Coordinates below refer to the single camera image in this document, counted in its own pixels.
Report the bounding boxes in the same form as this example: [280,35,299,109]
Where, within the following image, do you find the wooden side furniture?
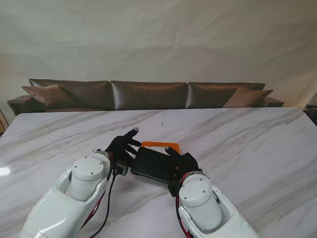
[0,108,7,133]

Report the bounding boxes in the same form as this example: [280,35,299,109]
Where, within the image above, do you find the dark side furniture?
[304,104,317,125]

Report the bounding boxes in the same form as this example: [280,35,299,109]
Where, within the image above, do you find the brown leather sofa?
[6,78,285,117]

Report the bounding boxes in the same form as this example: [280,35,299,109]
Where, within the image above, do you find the black tissue box base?
[130,146,181,185]

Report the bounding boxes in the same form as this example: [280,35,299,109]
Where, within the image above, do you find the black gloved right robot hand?
[165,146,203,184]

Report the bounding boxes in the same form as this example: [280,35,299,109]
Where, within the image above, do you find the red black arm cable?
[174,173,196,238]
[80,152,117,238]

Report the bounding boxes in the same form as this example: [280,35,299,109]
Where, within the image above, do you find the red black right arm cable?
[174,173,196,238]

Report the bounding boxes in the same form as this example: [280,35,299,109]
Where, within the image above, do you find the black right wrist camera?
[167,178,182,198]

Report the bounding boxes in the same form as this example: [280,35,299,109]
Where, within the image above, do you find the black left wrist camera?
[112,160,129,177]

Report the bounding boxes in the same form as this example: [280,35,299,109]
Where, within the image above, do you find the brown throw pillow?
[21,84,75,107]
[222,87,274,108]

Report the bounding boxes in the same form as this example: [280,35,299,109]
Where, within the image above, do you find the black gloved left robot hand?
[104,127,143,170]

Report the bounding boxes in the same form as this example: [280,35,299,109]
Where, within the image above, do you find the red black left arm cable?
[80,152,117,238]

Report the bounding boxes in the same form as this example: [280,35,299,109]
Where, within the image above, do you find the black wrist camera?
[167,178,182,198]
[112,160,129,177]

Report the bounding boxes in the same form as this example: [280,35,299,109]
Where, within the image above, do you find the orange plastic tissue box cover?
[141,140,181,154]

